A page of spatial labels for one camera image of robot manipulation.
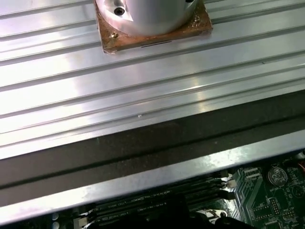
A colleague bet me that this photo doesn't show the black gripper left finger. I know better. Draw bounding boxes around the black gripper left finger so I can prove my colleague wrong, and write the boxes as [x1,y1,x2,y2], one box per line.
[147,193,179,229]

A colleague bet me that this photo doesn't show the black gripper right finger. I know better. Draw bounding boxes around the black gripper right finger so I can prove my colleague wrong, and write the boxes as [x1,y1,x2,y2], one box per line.
[178,193,242,229]

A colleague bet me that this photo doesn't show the black RAM slot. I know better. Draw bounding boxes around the black RAM slot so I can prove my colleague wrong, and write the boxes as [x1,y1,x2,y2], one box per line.
[95,182,238,217]
[95,176,231,208]
[78,192,236,226]

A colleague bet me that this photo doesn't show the dark grey PC case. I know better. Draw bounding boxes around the dark grey PC case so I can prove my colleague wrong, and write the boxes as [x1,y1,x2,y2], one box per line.
[0,90,305,229]

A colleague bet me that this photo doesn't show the green motherboard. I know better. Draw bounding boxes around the green motherboard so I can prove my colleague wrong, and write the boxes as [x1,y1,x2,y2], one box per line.
[71,155,305,229]

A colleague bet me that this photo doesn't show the round coin battery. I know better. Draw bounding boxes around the round coin battery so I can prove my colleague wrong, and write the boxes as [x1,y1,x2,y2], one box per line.
[266,167,288,187]

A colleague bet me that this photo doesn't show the brown square mounting plate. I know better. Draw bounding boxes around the brown square mounting plate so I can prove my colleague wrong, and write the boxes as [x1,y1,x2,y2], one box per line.
[95,4,213,55]

